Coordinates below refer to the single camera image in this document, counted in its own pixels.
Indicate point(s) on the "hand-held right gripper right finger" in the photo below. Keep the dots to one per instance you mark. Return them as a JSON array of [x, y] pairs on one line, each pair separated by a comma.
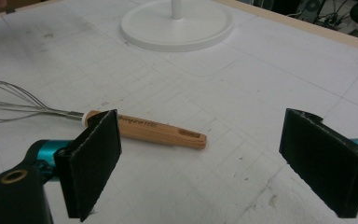
[[326, 161]]

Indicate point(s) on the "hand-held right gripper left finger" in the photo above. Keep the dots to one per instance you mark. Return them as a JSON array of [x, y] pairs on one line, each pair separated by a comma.
[[88, 165]]

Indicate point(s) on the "white round stand base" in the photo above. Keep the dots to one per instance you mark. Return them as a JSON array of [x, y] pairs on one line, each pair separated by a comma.
[[177, 26]]

